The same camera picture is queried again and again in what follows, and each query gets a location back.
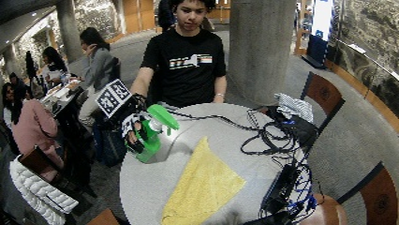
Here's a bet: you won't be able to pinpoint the green spray bottle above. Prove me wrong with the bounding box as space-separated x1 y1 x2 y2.
126 103 180 164

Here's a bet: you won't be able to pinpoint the white printed marker cube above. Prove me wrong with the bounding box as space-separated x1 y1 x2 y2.
94 78 134 120

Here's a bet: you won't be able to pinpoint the yellow cloth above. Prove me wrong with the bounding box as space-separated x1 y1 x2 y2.
159 136 247 225

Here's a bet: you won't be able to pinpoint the brown chair back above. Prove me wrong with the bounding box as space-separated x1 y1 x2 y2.
17 145 63 184

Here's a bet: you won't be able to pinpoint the cluttered background table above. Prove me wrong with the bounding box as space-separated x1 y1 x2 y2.
38 78 86 116

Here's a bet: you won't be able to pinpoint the wooden chair corner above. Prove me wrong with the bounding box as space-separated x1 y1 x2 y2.
86 208 122 225

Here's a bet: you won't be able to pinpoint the white puffer jacket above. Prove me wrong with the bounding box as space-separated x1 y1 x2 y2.
9 155 79 225

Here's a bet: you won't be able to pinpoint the the person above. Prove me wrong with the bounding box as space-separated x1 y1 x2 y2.
129 0 228 109

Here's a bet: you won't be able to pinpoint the black power strip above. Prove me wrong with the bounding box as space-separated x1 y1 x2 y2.
262 163 301 214

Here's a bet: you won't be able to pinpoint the black bag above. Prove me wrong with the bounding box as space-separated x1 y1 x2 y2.
265 106 320 151

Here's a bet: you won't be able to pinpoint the slim concrete pillar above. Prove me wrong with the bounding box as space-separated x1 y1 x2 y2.
54 0 85 64

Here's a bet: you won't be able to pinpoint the wide concrete pillar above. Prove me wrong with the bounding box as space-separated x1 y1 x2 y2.
226 0 299 106

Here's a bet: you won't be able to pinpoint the brown wooden chair seat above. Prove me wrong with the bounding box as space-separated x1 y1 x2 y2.
297 192 349 225

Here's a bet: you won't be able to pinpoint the dark blue bin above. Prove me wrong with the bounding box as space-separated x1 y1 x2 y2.
305 33 329 68

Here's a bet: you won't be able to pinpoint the blue and white banner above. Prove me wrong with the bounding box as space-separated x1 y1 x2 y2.
309 0 333 41

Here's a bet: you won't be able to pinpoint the black cable bundle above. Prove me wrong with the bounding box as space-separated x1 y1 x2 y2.
166 107 309 165

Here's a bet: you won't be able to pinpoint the blue cables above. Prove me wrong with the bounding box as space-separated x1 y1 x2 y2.
285 149 319 224

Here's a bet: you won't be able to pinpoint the wooden chair with dark frame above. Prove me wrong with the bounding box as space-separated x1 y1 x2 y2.
335 161 399 225
299 71 347 132

